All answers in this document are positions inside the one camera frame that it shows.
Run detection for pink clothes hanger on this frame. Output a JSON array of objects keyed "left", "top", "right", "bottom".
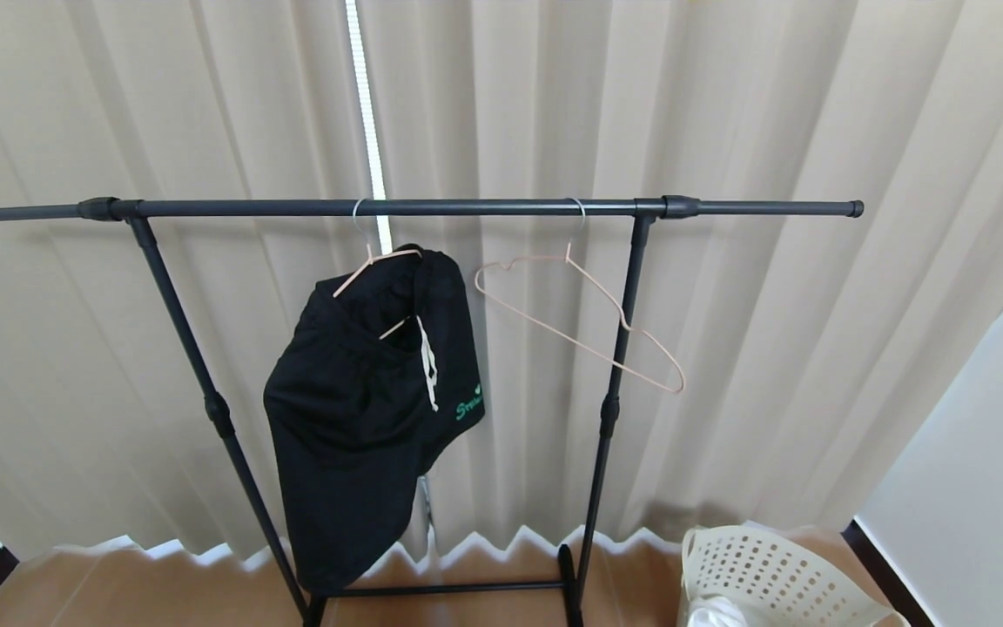
[
  {"left": 473, "top": 197, "right": 687, "bottom": 395},
  {"left": 332, "top": 198, "right": 433, "bottom": 341}
]

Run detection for black shorts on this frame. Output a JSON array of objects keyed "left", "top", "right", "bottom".
[{"left": 263, "top": 244, "right": 487, "bottom": 598}]

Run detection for white printed T-shirt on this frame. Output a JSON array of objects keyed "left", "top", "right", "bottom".
[{"left": 684, "top": 595, "right": 759, "bottom": 627}]

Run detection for black clothes rack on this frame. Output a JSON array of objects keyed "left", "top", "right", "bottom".
[{"left": 0, "top": 194, "right": 865, "bottom": 627}]

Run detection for white laundry basket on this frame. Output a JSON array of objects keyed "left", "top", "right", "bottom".
[{"left": 678, "top": 522, "right": 912, "bottom": 627}]

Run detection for beige curtain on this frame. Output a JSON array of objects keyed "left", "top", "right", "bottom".
[{"left": 0, "top": 0, "right": 1003, "bottom": 563}]

